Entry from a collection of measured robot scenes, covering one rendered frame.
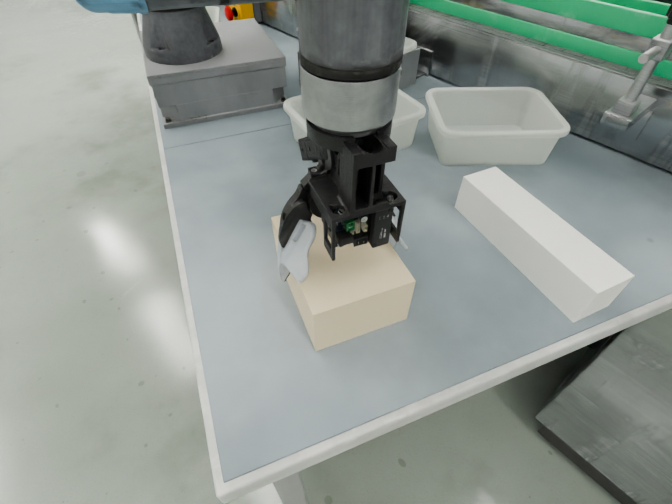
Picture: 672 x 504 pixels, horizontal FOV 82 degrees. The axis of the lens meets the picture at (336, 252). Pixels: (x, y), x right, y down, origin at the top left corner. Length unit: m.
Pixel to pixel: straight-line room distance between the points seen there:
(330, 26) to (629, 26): 0.67
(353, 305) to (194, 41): 0.63
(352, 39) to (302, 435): 0.35
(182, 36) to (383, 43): 0.63
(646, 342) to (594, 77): 0.48
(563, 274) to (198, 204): 0.53
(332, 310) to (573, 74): 0.67
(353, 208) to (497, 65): 0.69
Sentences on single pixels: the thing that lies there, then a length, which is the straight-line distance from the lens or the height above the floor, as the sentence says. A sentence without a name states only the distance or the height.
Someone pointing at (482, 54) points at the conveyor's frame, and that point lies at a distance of 0.99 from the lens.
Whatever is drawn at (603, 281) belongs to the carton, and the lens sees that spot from 0.54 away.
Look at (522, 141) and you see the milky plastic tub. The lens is 0.76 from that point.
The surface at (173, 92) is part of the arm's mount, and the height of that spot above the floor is 0.82.
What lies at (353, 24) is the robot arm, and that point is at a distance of 0.27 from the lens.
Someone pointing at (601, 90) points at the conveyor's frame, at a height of 0.84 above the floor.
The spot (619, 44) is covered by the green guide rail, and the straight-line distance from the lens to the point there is 0.90.
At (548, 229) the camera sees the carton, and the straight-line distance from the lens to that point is 0.58.
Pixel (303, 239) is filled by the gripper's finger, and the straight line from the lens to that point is 0.40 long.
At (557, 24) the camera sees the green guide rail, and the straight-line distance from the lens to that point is 0.93.
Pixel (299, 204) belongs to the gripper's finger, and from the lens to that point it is 0.38.
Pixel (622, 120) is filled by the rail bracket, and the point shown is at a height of 0.86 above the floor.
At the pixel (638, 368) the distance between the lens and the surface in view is 0.95.
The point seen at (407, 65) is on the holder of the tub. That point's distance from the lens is 0.99.
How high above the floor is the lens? 1.16
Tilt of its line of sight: 47 degrees down
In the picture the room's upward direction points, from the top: straight up
